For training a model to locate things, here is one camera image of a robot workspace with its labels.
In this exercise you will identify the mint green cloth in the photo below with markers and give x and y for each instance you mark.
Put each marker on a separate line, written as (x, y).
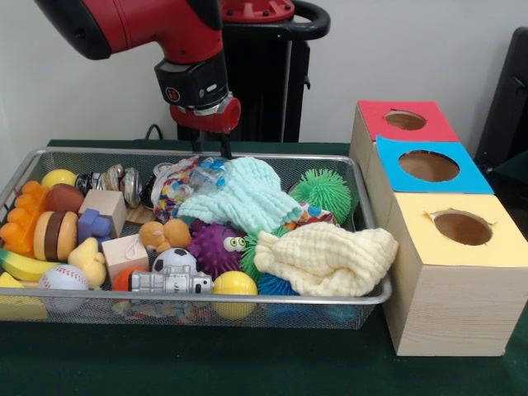
(247, 198)

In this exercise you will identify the multicoloured toy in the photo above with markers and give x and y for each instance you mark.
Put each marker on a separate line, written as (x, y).
(312, 216)

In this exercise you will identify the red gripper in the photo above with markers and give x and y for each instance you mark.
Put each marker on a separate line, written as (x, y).
(210, 120)

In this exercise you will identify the yellow duck toy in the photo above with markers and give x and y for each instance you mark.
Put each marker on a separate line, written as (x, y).
(87, 260)

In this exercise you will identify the small yellow ball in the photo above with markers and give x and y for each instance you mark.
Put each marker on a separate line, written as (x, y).
(58, 178)

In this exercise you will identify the tan wooden cube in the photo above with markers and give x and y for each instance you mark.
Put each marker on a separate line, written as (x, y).
(106, 205)

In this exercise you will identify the clear bottle with blue label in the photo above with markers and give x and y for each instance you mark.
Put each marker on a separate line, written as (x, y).
(208, 173)

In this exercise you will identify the crushed silver can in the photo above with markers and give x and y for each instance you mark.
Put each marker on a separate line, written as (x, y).
(103, 178)

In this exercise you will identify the small green spiky toy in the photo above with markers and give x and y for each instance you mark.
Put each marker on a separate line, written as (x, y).
(247, 256)

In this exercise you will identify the clear mesh bin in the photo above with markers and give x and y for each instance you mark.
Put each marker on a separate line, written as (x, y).
(363, 190)

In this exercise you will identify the yellow toy banana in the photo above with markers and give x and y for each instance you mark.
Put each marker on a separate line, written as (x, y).
(21, 266)

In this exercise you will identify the orange spiky toy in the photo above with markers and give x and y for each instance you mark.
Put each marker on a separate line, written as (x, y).
(18, 223)

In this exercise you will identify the brown toy football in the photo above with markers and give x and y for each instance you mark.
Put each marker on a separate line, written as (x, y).
(66, 200)

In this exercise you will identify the purple block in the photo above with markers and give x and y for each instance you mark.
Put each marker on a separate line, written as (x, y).
(95, 224)

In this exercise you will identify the toy hamburger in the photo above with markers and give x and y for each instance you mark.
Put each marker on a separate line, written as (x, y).
(56, 236)

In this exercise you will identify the black chair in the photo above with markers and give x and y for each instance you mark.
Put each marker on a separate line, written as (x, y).
(507, 107)

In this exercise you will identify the blue spiky ball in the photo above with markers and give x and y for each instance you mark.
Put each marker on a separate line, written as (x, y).
(276, 285)

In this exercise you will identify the small soccer ball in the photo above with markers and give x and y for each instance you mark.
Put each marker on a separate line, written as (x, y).
(175, 259)

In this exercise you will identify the green fuzzy toy with eyes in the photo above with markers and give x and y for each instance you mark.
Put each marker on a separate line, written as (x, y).
(323, 194)

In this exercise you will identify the wooden box with three holes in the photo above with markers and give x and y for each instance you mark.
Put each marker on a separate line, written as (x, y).
(454, 305)

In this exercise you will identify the white multicoloured printed packet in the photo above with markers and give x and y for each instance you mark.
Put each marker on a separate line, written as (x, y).
(172, 191)

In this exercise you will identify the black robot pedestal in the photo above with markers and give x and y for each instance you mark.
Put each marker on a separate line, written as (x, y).
(272, 91)

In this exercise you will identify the purple fuzzy toy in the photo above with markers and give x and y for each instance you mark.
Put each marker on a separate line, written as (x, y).
(214, 247)

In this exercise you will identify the pale yellow cloth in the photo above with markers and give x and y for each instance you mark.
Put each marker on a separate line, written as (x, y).
(330, 260)

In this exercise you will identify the small wooden block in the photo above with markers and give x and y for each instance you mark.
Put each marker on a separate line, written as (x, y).
(124, 256)

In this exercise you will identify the small red ball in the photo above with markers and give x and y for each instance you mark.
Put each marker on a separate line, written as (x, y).
(122, 280)

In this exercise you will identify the yellow block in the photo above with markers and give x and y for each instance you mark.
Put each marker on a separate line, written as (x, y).
(16, 307)

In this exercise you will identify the orange plush toy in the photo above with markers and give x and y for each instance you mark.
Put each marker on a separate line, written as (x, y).
(165, 234)

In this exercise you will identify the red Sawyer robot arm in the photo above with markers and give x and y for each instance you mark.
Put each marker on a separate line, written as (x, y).
(148, 33)

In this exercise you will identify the silver robot toy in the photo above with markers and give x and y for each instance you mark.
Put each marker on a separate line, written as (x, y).
(171, 282)

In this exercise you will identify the white baseball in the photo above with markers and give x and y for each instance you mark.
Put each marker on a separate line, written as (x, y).
(63, 278)

